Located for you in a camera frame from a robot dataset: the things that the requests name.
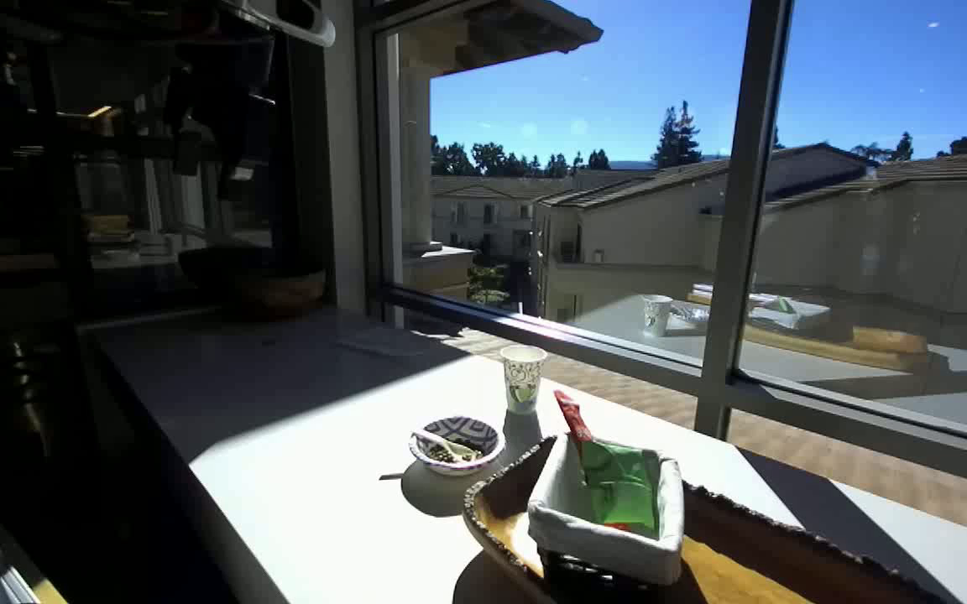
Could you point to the wooden bowl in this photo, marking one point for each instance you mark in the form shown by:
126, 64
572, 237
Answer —
281, 289

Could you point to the white paper cup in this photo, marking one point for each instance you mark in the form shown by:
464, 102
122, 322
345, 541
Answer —
525, 376

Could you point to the red snack packet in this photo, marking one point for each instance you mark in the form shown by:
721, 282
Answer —
572, 415

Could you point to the green snack packet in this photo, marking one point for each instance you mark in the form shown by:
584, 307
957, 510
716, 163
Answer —
625, 489

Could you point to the wooden tray dark rim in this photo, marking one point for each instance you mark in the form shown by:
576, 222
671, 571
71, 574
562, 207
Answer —
738, 571

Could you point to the beige building outside window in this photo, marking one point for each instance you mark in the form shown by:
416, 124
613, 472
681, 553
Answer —
899, 237

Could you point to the small white patterned bowl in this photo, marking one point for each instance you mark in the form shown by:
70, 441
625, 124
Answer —
458, 467

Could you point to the pale stick in bowl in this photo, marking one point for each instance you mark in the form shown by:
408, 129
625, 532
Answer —
449, 449

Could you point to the grey window frame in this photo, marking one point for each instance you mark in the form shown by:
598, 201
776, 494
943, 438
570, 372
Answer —
745, 222

